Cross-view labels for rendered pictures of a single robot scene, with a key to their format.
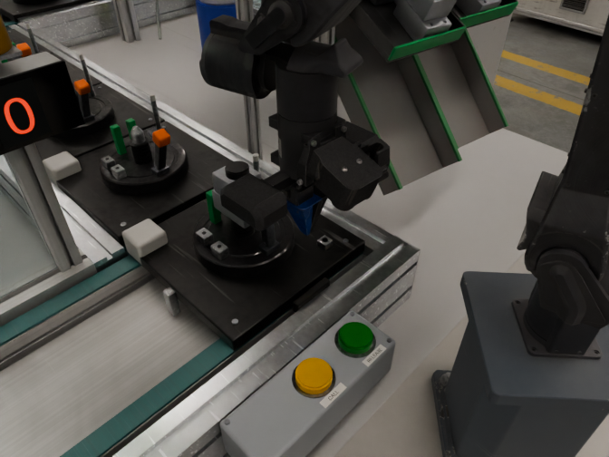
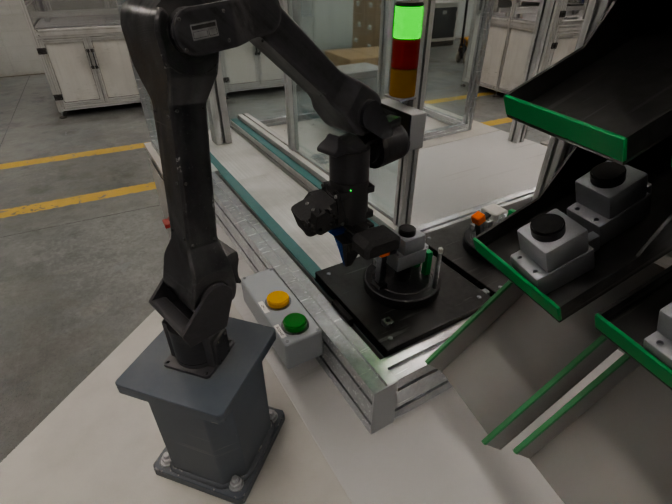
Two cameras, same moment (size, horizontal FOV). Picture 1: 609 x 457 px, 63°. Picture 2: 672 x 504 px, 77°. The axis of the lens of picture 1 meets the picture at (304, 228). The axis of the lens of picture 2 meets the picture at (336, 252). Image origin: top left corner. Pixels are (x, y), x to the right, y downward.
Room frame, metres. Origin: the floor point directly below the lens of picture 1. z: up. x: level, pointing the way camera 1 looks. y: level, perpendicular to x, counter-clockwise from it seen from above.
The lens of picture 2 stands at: (0.55, -0.55, 1.47)
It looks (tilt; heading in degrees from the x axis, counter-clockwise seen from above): 34 degrees down; 105
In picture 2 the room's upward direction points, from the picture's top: straight up
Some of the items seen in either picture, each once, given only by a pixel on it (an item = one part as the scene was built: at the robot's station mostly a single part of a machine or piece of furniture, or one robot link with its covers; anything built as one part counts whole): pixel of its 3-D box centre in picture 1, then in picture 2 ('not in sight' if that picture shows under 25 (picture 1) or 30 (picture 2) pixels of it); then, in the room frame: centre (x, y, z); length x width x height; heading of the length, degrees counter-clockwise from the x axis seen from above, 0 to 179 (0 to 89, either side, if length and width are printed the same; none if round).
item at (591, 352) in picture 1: (564, 306); (197, 337); (0.29, -0.24, 1.09); 0.07 x 0.07 x 0.06; 87
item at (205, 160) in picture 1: (140, 147); (500, 229); (0.69, 0.27, 1.01); 0.24 x 0.24 x 0.13; 46
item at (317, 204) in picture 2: (346, 165); (318, 211); (0.39, -0.04, 1.18); 0.07 x 0.07 x 0.06; 43
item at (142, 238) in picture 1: (146, 241); not in sight; (0.51, 0.22, 0.97); 0.05 x 0.05 x 0.04; 46
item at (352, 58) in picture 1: (307, 73); (349, 154); (0.43, 0.00, 1.25); 0.09 x 0.06 x 0.07; 60
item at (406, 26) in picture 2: not in sight; (408, 22); (0.46, 0.30, 1.38); 0.05 x 0.05 x 0.05
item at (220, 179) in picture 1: (234, 186); (410, 243); (0.52, 0.09, 1.06); 0.08 x 0.04 x 0.07; 45
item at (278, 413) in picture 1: (313, 393); (279, 313); (0.30, -0.01, 0.93); 0.21 x 0.07 x 0.06; 136
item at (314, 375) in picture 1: (314, 377); (278, 301); (0.30, -0.01, 0.96); 0.04 x 0.04 x 0.02
